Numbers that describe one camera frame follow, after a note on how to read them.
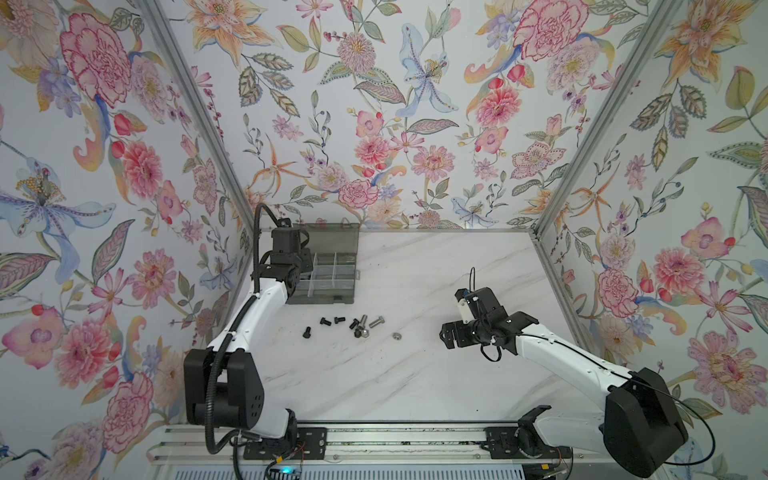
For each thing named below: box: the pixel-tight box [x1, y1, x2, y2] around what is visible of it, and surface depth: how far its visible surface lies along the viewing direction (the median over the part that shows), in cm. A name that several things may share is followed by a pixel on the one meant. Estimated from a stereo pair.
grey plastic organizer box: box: [287, 223, 361, 304], surface depth 109 cm
